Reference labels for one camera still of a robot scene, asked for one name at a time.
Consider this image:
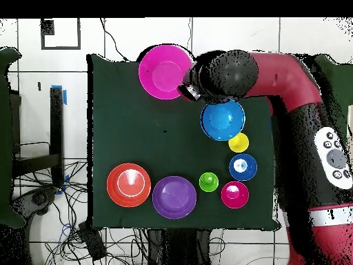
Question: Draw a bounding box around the green cup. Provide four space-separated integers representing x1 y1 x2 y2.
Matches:
199 172 220 193

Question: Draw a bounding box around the light blue bowl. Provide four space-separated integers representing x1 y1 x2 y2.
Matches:
200 99 246 142

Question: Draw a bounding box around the large orange bowl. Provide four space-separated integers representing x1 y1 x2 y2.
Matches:
106 162 152 208

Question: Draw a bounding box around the yellow cup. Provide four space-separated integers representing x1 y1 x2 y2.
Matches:
228 132 250 153

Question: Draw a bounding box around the large pink bowl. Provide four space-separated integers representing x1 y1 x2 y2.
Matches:
138 44 194 100

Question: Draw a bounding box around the purple bowl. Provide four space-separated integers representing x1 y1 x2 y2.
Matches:
152 175 198 220

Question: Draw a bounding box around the dark green tablecloth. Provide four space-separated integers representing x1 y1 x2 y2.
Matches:
87 54 285 232

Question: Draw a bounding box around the small dark blue bowl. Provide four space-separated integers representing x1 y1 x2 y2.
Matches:
228 153 258 182

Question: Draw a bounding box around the small crimson bowl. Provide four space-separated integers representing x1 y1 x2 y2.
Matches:
220 180 250 210

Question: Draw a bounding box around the blue tape strip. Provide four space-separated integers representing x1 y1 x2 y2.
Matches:
50 84 68 106

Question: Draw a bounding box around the black metal stand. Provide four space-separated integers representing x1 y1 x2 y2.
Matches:
10 86 65 188

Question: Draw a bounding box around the black floor power box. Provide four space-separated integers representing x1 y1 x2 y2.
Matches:
77 222 108 262

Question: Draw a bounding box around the black caster base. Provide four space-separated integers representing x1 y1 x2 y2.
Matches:
12 186 59 217

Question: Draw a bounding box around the green cloth covered table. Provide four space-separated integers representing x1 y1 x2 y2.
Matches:
0 46 26 229
314 54 353 139

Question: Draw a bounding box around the thin black floor cable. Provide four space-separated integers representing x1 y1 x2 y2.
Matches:
99 17 130 62

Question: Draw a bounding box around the black looped floor cable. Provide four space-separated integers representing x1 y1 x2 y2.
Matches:
208 228 226 265

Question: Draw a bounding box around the black cable tangle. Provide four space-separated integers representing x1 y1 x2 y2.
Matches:
105 228 150 265

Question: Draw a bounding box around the floor cable bundle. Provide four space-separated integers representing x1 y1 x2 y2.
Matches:
12 159 92 265

